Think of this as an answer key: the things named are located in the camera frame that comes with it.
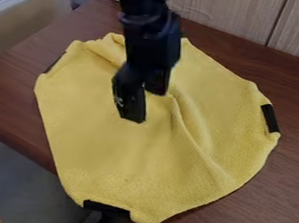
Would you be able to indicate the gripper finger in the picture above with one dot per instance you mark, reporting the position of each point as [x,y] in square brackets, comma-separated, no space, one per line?
[157,81]
[129,98]

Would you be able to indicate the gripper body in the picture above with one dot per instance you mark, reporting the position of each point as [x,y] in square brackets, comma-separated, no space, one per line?
[151,43]

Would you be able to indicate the yellow cloth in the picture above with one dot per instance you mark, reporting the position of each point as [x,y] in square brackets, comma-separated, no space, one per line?
[162,145]

